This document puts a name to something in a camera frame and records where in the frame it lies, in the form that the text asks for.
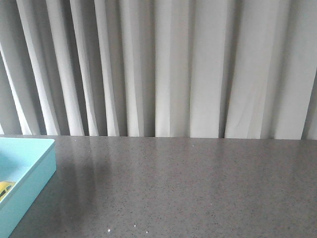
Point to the yellow toy beetle car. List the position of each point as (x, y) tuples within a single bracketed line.
[(5, 187)]

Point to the light blue storage box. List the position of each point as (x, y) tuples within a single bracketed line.
[(29, 163)]

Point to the grey pleated curtain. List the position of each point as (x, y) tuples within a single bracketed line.
[(164, 68)]

